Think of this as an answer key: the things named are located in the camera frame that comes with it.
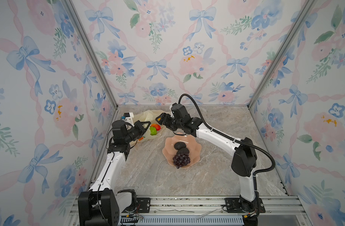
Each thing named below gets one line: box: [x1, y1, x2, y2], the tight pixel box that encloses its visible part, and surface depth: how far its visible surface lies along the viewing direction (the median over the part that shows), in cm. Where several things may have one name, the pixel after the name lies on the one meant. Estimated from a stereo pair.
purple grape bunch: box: [172, 152, 191, 169], surface depth 83 cm
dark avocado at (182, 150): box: [176, 147, 190, 155], surface depth 93 cm
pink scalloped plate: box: [162, 132, 202, 169], surface depth 94 cm
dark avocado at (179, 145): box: [173, 141, 187, 151], surface depth 94 cm
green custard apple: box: [149, 126, 157, 136], surface depth 100 cm
